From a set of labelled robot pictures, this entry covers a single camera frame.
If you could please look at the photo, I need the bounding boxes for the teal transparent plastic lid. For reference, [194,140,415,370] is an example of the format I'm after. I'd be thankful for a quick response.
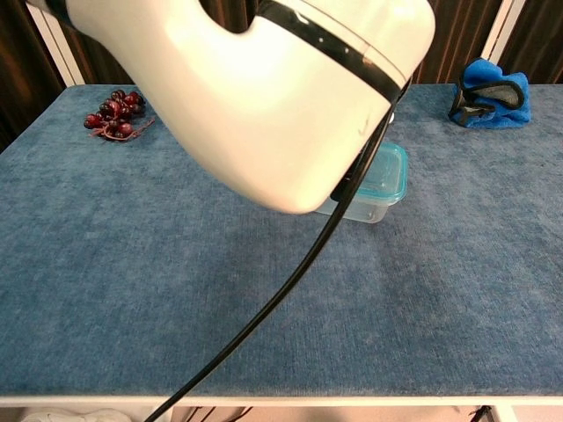
[351,141,408,204]

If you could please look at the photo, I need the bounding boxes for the clear plastic food container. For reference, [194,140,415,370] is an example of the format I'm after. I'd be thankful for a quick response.
[314,193,391,224]

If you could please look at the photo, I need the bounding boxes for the dark red grape bunch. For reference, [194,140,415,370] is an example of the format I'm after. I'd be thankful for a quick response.
[83,89,157,143]

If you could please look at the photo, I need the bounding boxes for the blue cloth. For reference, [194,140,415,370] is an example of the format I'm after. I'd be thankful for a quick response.
[448,57,532,130]

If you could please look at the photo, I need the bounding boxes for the black trimmed mesh mask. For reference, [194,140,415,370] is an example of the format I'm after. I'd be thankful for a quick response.
[448,72,527,128]

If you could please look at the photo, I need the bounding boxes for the brown pleated curtain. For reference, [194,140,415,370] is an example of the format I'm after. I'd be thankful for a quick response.
[0,0,563,153]

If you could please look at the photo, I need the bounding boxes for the white shoe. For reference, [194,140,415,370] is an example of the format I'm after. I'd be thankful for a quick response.
[19,408,133,422]

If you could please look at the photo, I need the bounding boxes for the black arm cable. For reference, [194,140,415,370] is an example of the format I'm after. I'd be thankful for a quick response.
[143,78,413,422]

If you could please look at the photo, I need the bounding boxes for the black floor cables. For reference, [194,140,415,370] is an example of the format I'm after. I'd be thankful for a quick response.
[186,406,254,422]

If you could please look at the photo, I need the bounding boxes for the white slanted frame post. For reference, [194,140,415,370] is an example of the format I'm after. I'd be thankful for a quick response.
[24,0,85,87]
[481,0,527,67]

